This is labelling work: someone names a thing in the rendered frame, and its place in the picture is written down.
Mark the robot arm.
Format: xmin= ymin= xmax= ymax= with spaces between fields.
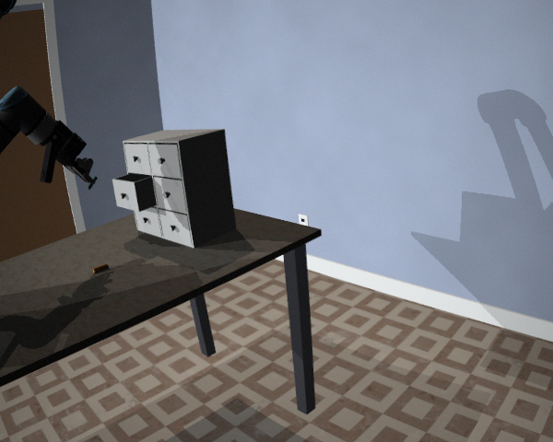
xmin=0 ymin=0 xmax=59 ymax=183

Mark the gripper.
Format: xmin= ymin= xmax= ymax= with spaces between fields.
xmin=40 ymin=121 xmax=95 ymax=184

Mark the orange battery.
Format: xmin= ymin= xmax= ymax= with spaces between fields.
xmin=93 ymin=263 xmax=109 ymax=273

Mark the grey chest of drawers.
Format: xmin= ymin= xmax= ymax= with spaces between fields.
xmin=123 ymin=129 xmax=236 ymax=248

